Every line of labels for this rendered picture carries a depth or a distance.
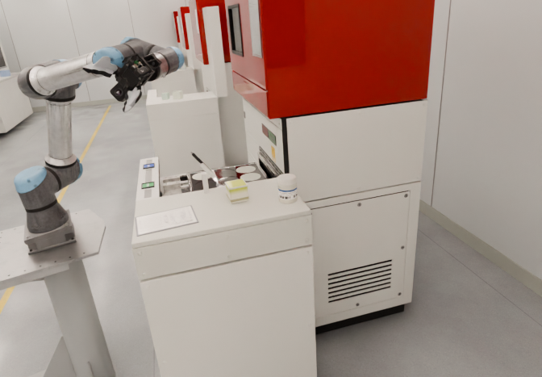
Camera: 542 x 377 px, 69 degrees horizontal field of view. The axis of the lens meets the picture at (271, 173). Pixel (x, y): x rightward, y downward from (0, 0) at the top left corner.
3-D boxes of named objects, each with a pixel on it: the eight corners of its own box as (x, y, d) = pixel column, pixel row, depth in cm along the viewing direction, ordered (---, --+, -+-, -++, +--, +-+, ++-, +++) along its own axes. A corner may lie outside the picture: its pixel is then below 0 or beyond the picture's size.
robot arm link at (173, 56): (163, 64, 135) (185, 72, 133) (144, 73, 126) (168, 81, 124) (164, 41, 130) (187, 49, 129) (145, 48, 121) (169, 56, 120)
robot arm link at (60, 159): (35, 187, 164) (25, 60, 136) (63, 172, 177) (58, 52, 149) (60, 198, 162) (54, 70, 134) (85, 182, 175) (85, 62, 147)
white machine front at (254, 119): (251, 152, 252) (245, 89, 237) (290, 205, 178) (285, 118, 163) (246, 152, 251) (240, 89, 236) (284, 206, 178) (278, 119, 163)
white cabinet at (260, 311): (264, 277, 264) (254, 163, 234) (318, 403, 177) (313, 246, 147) (166, 299, 250) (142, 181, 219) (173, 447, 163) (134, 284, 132)
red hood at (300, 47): (348, 77, 251) (349, -28, 229) (427, 98, 178) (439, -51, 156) (232, 90, 235) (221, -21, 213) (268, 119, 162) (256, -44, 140)
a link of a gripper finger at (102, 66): (88, 47, 101) (122, 57, 108) (78, 62, 104) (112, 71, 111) (90, 56, 100) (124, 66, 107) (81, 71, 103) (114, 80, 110)
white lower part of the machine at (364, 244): (348, 241, 298) (348, 137, 267) (411, 314, 224) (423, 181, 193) (256, 261, 282) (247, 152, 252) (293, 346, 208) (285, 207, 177)
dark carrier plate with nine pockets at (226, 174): (255, 164, 209) (255, 163, 209) (273, 189, 178) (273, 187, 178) (189, 174, 201) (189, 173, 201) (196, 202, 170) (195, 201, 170)
